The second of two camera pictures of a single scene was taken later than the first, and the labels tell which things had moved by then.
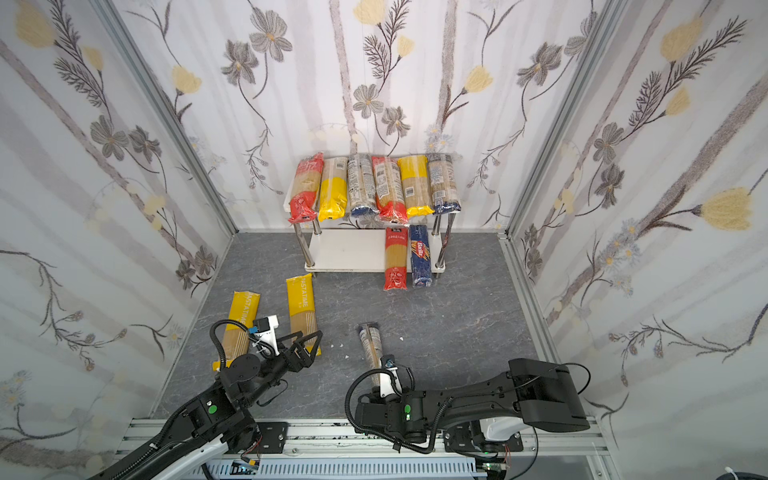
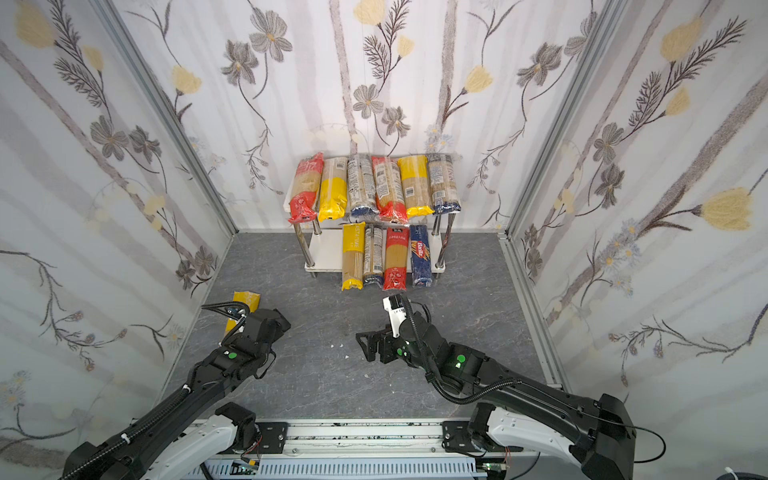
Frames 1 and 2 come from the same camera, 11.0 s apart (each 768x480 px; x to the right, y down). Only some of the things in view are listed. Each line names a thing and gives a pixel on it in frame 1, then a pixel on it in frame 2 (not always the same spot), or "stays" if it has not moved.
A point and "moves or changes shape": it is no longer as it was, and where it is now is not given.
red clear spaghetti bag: x=306 y=189 stays
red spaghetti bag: x=396 y=258 stays
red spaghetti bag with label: x=391 y=200 stays
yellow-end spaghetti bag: x=414 y=172 stays
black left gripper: x=291 y=352 -> x=271 y=323
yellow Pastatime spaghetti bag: x=301 y=302 -> x=353 y=250
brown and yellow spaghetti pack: x=333 y=189 stays
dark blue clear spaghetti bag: x=443 y=186 stays
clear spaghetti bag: x=370 y=338 moves or changes shape
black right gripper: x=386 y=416 -> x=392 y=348
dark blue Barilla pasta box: x=421 y=255 stays
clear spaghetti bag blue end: x=362 y=187 stays
